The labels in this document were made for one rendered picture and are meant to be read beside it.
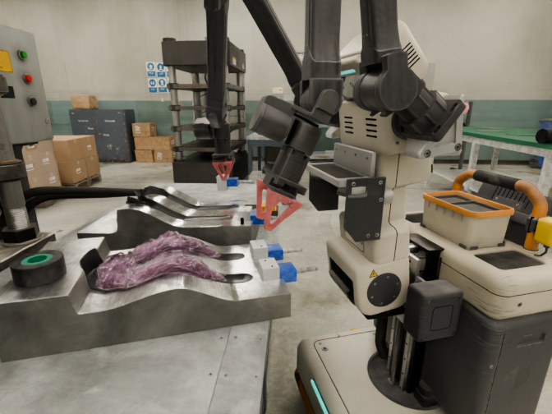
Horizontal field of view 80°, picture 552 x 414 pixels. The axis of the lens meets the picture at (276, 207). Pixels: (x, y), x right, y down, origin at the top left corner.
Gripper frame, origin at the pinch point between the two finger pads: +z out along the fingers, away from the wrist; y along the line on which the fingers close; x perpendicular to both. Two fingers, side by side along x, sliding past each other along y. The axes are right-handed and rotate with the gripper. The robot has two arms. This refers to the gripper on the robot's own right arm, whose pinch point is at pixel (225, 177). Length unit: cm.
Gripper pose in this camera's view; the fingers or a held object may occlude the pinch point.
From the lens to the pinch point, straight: 126.2
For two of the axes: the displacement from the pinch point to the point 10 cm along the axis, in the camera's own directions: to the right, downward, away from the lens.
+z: 0.3, 9.6, 3.0
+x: 10.0, -0.1, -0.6
